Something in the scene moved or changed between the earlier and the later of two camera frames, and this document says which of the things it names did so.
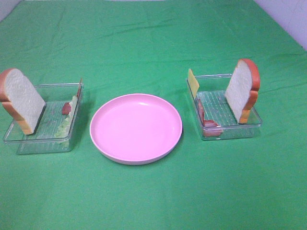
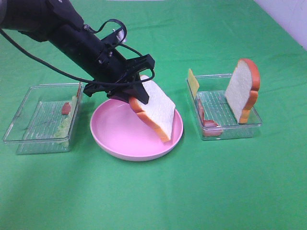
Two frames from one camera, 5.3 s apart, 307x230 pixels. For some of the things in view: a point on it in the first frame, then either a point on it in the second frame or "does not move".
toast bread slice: x=242 y=92 does not move
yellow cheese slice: x=194 y=84 does not move
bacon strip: x=209 y=127 does not move
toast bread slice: x=21 y=99 -> x=158 y=112
